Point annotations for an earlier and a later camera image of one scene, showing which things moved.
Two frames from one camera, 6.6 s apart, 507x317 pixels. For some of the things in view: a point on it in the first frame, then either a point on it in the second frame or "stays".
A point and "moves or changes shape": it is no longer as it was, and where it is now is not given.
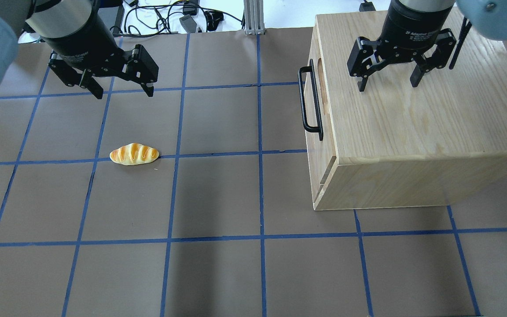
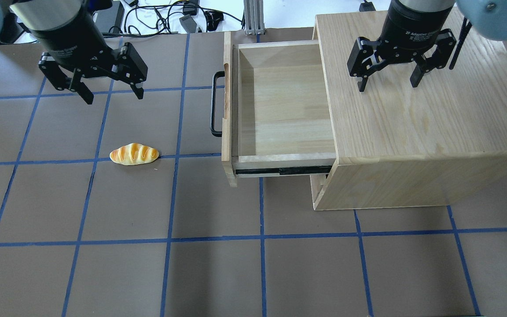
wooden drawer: (321, 150) moves or changes shape
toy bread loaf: (134, 154) stays
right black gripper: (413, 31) stays
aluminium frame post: (254, 17) stays
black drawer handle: (304, 69) to (217, 74)
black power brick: (189, 23) stays
